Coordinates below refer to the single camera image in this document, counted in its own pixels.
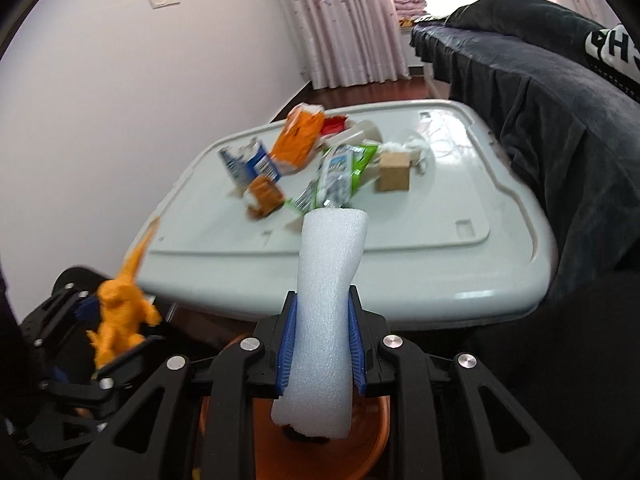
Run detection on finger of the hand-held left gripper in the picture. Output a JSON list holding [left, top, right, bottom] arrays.
[[42, 334, 168, 413], [30, 267, 113, 346]]

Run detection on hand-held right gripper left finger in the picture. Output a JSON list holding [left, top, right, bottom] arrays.
[[62, 290, 301, 480]]

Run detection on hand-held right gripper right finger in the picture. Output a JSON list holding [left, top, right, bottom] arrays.
[[345, 285, 583, 480]]

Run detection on orange toy dinosaur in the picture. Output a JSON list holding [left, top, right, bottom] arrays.
[[87, 216, 162, 370]]

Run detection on white foam piece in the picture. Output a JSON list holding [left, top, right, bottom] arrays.
[[271, 208, 368, 442]]

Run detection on orange plastic bucket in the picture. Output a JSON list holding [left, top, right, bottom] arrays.
[[197, 394, 392, 480]]

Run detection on white jar with grey lid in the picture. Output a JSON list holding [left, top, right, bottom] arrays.
[[320, 120, 384, 154]]

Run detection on red and white packet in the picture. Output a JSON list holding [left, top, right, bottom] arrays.
[[320, 115, 351, 138]]

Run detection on white plastic table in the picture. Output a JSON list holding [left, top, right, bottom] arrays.
[[135, 99, 558, 332]]

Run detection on small orange packet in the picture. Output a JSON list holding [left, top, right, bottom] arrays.
[[245, 175, 286, 221]]

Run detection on green and white wrapper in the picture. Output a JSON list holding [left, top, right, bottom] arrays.
[[285, 142, 381, 213]]

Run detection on small cardboard box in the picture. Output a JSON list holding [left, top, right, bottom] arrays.
[[376, 151, 414, 194]]

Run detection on blue and white carton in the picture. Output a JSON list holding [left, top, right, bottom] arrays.
[[218, 139, 284, 196]]

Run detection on crumpled white plastic wrap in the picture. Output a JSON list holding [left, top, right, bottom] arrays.
[[382, 132, 431, 176]]

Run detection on orange snack bag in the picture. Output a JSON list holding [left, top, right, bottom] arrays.
[[270, 103, 326, 173]]

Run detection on pink patterned curtain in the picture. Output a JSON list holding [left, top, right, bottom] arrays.
[[262, 0, 413, 91]]

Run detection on folded pink blankets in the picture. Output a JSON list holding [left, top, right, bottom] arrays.
[[390, 0, 431, 17]]

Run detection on black cloth with white lettering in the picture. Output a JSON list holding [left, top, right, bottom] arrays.
[[582, 22, 640, 86]]

